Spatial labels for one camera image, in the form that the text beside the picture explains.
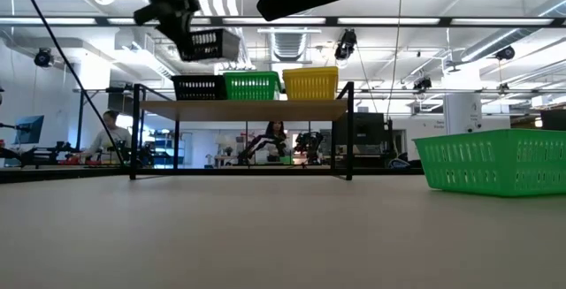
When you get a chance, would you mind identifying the white pillar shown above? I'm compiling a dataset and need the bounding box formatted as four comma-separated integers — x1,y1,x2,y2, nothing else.
443,93,484,135

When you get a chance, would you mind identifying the black background box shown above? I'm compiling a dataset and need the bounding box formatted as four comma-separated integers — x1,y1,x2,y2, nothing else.
539,109,566,131

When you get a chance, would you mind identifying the person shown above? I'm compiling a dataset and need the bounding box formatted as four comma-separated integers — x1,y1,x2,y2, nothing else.
264,120,288,163
83,110,134,166

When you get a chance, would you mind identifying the computer monitor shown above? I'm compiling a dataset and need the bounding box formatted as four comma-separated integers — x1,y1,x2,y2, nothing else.
12,114,46,146

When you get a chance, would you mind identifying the black ceiling camera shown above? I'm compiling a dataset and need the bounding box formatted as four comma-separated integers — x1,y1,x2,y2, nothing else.
413,75,433,95
333,27,358,62
494,45,516,62
34,48,55,69

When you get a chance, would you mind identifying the black cabinet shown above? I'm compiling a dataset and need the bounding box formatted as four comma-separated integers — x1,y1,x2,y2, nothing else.
332,111,386,170

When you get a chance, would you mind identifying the wooden shelf black metal frame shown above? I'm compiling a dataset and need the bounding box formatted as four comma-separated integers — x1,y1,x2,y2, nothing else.
128,80,356,182

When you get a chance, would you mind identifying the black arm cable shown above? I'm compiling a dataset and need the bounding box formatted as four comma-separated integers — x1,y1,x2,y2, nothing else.
15,0,127,167

